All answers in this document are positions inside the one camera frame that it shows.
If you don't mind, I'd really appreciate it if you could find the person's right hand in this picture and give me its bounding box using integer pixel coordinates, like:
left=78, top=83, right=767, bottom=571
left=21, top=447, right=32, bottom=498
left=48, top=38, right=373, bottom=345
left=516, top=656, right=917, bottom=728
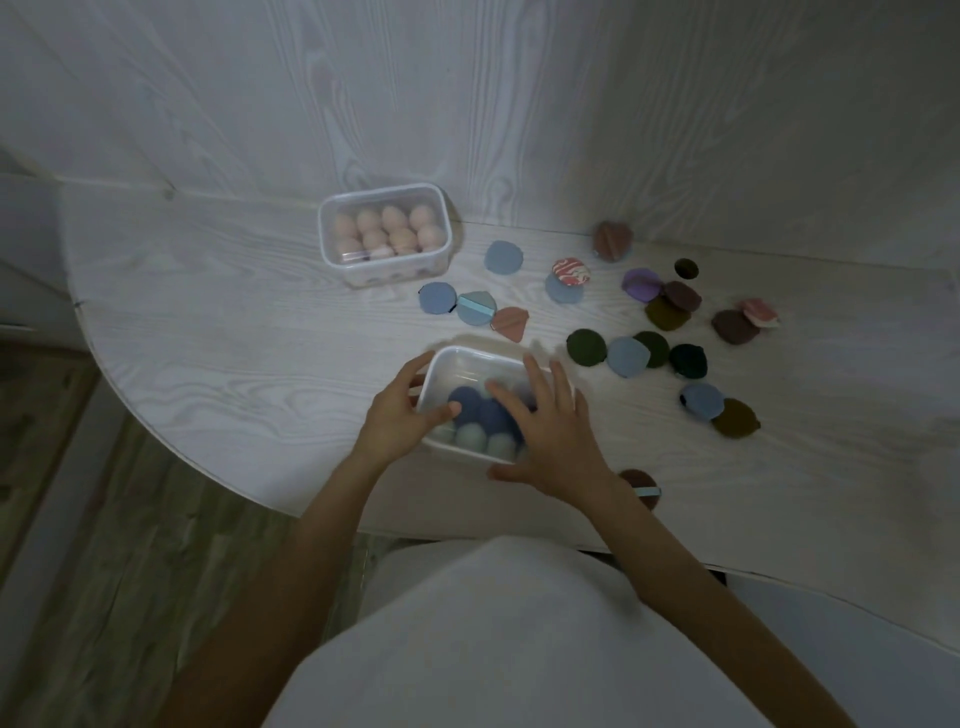
left=486, top=354, right=621, bottom=508

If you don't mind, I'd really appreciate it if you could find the person's left hand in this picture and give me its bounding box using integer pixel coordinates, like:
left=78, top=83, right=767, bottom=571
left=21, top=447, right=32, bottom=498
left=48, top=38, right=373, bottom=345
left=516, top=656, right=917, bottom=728
left=352, top=354, right=461, bottom=472

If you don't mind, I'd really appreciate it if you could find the person's right forearm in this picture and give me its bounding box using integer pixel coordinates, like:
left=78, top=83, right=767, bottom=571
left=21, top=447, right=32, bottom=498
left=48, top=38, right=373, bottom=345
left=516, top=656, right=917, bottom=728
left=577, top=483, right=856, bottom=728

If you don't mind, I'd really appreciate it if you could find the person's left forearm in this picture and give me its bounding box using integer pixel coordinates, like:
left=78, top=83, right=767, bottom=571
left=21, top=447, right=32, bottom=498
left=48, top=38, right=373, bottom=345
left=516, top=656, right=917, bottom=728
left=153, top=453, right=399, bottom=728

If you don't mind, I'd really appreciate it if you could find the dark blue makeup sponge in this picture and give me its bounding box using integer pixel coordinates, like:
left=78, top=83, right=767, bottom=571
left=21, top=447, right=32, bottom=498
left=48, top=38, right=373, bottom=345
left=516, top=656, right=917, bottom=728
left=447, top=385, right=490, bottom=426
left=480, top=401, right=528, bottom=445

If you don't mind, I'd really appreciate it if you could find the dark green powder puff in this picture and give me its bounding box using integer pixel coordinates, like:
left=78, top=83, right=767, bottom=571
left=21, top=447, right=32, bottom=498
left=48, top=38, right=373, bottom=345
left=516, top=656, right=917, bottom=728
left=633, top=330, right=673, bottom=369
left=564, top=328, right=609, bottom=369

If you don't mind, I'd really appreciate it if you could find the salmon pink powder puff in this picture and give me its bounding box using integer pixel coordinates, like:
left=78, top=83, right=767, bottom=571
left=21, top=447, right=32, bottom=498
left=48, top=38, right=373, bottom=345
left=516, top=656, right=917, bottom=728
left=489, top=306, right=533, bottom=344

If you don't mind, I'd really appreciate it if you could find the red white marbled powder puff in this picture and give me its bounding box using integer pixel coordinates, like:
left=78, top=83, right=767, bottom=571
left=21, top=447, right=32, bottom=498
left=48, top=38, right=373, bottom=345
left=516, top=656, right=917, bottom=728
left=552, top=257, right=596, bottom=289

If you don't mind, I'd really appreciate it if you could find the purple powder puff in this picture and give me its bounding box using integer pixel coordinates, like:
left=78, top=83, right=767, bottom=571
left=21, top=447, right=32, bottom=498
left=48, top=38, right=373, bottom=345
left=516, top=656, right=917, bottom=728
left=621, top=267, right=665, bottom=303

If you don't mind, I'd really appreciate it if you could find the dark teal powder puff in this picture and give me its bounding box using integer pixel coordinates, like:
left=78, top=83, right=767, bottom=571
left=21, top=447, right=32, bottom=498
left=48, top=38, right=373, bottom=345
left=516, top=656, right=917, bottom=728
left=667, top=343, right=710, bottom=383

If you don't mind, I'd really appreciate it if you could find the lidded clear plastic box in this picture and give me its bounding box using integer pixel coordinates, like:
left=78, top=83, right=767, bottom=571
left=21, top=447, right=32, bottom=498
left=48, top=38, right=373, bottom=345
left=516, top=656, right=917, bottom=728
left=317, top=183, right=456, bottom=291

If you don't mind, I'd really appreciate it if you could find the mauve pink powder puff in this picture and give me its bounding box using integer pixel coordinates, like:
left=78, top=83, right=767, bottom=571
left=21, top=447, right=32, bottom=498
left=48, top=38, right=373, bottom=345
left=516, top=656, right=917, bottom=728
left=591, top=220, right=636, bottom=264

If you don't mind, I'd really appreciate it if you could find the person's white shirt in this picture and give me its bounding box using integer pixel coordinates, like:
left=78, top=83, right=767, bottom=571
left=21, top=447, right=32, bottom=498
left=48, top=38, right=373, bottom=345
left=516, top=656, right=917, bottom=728
left=262, top=534, right=777, bottom=728

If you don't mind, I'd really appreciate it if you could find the group of pink makeup sponges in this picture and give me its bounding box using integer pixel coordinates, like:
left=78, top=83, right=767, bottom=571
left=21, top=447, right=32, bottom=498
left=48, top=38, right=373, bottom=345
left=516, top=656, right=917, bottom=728
left=331, top=202, right=447, bottom=261

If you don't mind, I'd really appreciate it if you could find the dark maroon powder puff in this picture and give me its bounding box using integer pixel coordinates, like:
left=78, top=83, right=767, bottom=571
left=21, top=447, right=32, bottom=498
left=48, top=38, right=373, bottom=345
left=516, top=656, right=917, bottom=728
left=710, top=308, right=764, bottom=347

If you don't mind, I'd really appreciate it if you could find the olive brown powder puff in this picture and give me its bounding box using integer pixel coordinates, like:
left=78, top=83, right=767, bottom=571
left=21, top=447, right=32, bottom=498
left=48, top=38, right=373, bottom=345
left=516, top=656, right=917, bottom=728
left=710, top=398, right=763, bottom=440

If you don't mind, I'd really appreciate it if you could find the pink white powder puff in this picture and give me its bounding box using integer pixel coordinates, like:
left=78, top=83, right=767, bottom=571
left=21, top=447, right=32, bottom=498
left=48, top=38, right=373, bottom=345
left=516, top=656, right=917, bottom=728
left=738, top=297, right=782, bottom=330

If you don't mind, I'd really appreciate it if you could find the light blue strapped powder puff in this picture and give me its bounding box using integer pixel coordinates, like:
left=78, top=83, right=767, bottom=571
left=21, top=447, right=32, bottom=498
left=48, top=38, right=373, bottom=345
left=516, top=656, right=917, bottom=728
left=456, top=291, right=498, bottom=327

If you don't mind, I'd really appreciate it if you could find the brown blue-strapped powder puff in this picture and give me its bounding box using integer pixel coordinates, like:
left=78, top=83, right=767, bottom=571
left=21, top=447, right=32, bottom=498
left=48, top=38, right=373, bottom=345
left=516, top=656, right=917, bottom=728
left=618, top=468, right=663, bottom=512

